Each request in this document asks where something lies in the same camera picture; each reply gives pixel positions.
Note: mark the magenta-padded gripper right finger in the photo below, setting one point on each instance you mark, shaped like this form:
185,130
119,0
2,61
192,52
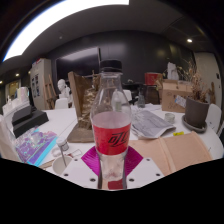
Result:
135,159

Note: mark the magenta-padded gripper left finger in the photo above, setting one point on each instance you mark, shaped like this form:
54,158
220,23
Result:
88,160

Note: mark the clear bottle with red label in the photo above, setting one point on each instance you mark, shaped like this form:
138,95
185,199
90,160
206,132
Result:
111,136

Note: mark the thin dark brush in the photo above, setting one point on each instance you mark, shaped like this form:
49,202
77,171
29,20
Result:
63,156

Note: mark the small white-capped jar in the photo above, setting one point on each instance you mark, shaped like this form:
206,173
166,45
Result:
62,144

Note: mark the grey newspaper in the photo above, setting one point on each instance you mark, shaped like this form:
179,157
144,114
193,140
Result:
151,125

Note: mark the wooden stick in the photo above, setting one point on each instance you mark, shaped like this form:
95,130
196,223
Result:
46,163

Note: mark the brown sculpture on board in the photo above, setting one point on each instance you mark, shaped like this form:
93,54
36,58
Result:
81,110

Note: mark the yellow tag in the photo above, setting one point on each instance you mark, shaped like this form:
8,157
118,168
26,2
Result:
178,133

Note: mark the small glass jar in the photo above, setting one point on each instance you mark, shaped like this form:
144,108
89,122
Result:
169,118

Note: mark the white chair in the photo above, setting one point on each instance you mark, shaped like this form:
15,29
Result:
61,103
213,116
127,95

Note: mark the dark plant saucer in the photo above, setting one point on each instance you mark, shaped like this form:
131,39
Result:
193,128

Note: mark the black box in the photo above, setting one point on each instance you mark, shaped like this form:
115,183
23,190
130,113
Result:
30,120

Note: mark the brown cardboard box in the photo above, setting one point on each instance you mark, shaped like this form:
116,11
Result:
175,95

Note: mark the white plaster bust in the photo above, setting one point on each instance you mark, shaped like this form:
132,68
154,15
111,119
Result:
62,87

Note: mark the dried plant in dark pot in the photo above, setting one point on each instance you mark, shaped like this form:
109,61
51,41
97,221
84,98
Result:
196,111

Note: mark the wooden easel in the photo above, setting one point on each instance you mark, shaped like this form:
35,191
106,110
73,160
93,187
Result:
50,91

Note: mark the red box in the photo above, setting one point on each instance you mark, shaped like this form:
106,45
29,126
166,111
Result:
152,78

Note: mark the white cabinet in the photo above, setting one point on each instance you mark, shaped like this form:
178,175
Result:
39,83

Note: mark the white bag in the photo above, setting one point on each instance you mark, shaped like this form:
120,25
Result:
172,70

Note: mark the wooden figure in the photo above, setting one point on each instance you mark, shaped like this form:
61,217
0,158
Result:
212,92

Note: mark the long ceiling light panel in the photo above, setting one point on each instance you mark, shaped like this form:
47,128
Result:
50,20

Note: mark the black wall screen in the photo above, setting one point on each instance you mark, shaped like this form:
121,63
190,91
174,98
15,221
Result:
76,63

